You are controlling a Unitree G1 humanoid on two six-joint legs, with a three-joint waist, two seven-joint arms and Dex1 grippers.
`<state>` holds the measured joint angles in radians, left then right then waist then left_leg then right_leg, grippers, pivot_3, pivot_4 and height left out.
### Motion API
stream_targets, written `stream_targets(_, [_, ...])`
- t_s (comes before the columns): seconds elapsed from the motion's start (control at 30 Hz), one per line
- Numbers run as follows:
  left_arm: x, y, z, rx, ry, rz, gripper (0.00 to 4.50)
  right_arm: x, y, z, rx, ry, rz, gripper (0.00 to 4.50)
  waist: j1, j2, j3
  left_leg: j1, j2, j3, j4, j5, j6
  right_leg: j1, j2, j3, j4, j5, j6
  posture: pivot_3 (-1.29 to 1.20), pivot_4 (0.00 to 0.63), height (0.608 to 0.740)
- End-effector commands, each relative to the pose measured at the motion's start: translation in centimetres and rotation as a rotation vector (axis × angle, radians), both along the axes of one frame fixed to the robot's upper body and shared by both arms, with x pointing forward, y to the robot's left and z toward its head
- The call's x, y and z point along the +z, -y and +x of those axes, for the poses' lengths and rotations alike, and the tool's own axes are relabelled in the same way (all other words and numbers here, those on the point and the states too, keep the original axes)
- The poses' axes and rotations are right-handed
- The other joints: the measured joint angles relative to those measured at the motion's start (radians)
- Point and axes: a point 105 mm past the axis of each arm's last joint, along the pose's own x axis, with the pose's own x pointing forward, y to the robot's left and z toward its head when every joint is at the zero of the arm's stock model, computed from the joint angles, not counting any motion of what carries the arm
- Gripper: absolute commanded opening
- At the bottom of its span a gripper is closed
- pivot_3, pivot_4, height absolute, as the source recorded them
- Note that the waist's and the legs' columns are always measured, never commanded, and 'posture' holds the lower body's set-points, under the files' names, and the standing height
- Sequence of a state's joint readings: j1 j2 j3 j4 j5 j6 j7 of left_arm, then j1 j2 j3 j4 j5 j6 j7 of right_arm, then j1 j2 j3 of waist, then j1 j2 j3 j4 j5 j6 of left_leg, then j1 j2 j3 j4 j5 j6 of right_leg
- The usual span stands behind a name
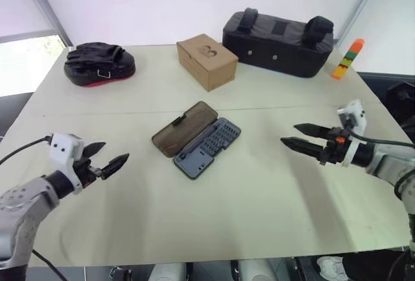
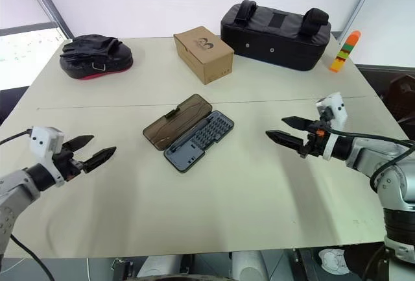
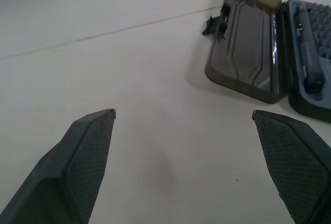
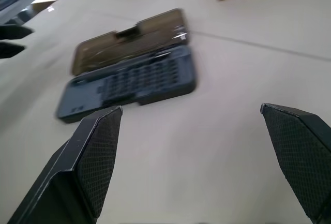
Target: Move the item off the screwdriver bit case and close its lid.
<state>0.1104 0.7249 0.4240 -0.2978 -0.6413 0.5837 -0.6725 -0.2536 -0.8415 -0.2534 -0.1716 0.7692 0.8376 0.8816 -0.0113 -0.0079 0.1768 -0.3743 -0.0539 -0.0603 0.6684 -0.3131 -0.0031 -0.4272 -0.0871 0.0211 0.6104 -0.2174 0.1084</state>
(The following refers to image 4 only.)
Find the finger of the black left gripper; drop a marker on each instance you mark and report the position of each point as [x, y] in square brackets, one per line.
[10, 50]
[14, 31]

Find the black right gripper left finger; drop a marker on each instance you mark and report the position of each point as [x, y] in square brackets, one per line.
[85, 162]

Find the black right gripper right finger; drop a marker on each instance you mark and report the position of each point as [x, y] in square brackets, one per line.
[297, 156]

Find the small cardboard box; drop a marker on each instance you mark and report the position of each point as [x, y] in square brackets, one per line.
[42, 4]

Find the blue tip box base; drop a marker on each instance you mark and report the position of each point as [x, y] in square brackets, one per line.
[129, 71]

